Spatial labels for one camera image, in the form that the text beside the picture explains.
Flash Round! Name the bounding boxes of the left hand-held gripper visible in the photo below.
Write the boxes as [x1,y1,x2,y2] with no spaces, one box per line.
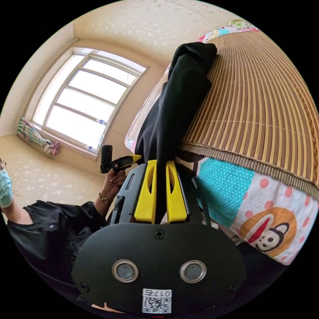
[100,154,143,174]

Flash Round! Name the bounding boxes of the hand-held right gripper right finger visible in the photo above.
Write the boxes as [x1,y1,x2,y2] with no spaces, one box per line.
[165,160,188,223]

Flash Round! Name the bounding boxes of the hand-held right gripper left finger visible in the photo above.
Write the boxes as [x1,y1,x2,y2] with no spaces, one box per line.
[134,159,158,223]

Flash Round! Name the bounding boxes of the black long pants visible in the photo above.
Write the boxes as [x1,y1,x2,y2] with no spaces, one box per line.
[134,42,218,225]

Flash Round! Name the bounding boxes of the person's left forearm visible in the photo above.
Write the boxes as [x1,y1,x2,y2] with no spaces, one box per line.
[92,190,113,212]

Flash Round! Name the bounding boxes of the person's left hand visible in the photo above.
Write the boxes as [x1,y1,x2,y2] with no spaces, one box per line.
[100,170,127,199]

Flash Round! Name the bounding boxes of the window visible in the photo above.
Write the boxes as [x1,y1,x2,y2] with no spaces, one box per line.
[24,47,151,160]

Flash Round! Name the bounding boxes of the plaid tied curtain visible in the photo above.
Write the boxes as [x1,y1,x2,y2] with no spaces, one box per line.
[16,116,60,157]

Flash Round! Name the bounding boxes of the person's body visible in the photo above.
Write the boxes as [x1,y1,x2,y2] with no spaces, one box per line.
[0,156,111,303]

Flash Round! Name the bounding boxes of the bed with woven mat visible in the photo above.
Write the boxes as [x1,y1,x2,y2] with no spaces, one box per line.
[124,19,319,266]

